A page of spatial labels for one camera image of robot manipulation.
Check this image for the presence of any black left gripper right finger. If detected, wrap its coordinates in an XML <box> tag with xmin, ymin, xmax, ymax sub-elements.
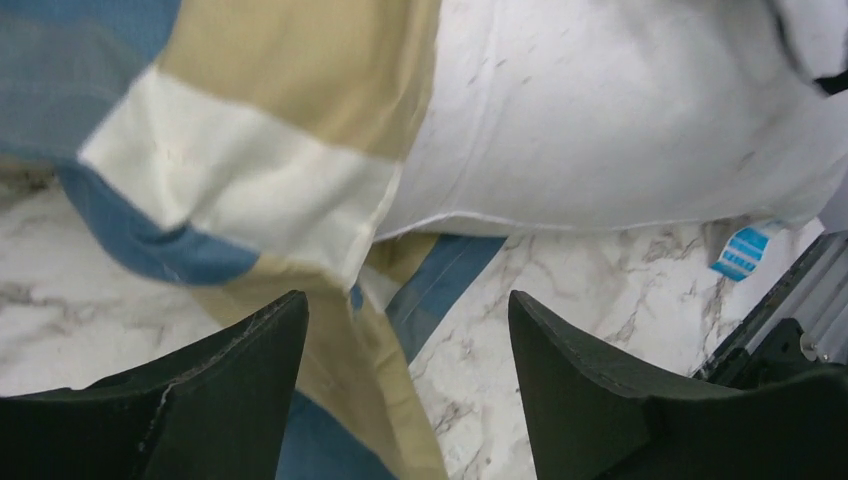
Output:
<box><xmin>508</xmin><ymin>291</ymin><xmax>847</xmax><ymax>479</ymax></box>

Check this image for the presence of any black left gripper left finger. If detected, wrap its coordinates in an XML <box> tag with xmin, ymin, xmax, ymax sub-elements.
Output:
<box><xmin>1</xmin><ymin>291</ymin><xmax>309</xmax><ymax>479</ymax></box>

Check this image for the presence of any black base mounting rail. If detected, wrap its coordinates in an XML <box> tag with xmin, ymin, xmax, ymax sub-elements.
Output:
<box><xmin>693</xmin><ymin>231</ymin><xmax>847</xmax><ymax>389</ymax></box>

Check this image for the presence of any white pillow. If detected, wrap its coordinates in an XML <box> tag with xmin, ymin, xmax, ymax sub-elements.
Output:
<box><xmin>377</xmin><ymin>1</ymin><xmax>847</xmax><ymax>239</ymax></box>

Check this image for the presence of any aluminium frame rail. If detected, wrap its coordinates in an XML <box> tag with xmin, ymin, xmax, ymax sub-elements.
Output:
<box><xmin>743</xmin><ymin>231</ymin><xmax>847</xmax><ymax>364</ymax></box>

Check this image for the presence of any blue white pillow tag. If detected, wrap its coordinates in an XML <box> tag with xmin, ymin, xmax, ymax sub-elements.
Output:
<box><xmin>708</xmin><ymin>219</ymin><xmax>785</xmax><ymax>282</ymax></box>

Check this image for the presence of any blue beige checked pillowcase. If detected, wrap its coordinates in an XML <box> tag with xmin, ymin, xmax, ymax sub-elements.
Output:
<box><xmin>1</xmin><ymin>0</ymin><xmax>503</xmax><ymax>479</ymax></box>

